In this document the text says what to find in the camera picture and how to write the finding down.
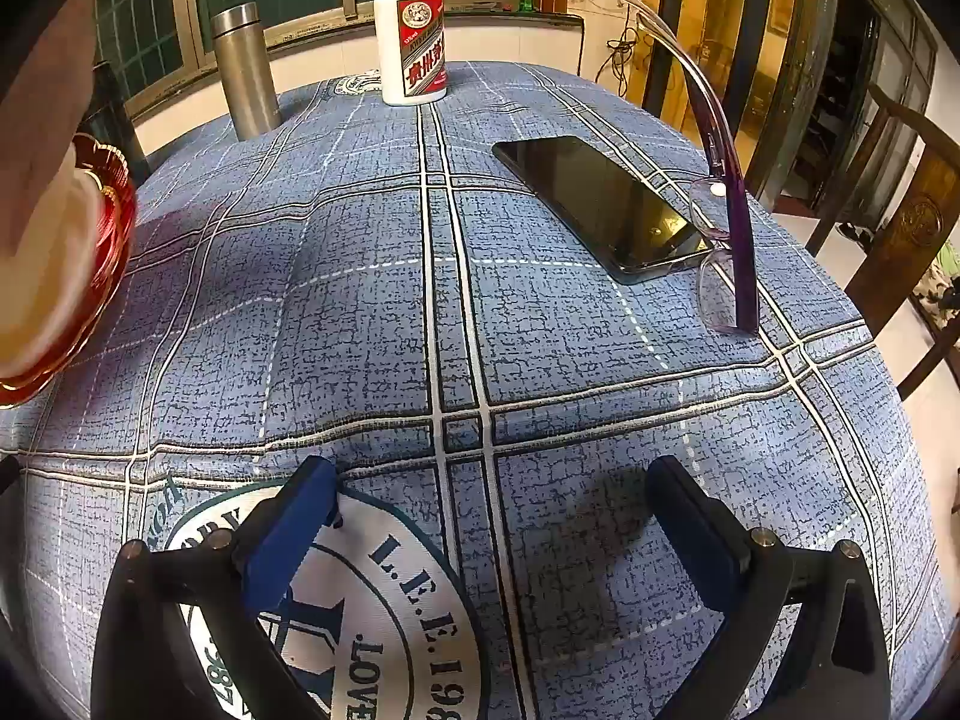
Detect red glass plate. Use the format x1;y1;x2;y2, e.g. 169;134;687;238
0;131;140;410

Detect gold framed partition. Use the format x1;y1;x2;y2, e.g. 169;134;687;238
645;0;841;196

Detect white liquor bottle red cap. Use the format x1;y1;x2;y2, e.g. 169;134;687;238
373;0;449;106

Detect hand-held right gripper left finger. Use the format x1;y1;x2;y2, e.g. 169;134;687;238
90;456;338;720

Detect steel thermos bottle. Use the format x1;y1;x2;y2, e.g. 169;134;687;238
210;3;282;142

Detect floral cushion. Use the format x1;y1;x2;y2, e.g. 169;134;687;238
911;240;960;346

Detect carved wooden chair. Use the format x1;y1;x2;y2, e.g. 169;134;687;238
806;82;960;402

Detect black cable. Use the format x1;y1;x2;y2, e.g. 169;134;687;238
596;15;646;83

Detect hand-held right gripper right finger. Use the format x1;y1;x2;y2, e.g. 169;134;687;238
645;456;893;720

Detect purple frame eyeglasses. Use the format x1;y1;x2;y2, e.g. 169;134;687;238
615;0;762;337

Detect white deep plate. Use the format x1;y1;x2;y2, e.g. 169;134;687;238
0;146;102;376

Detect blue plaid tablecloth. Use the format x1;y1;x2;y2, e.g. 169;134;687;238
0;60;960;720

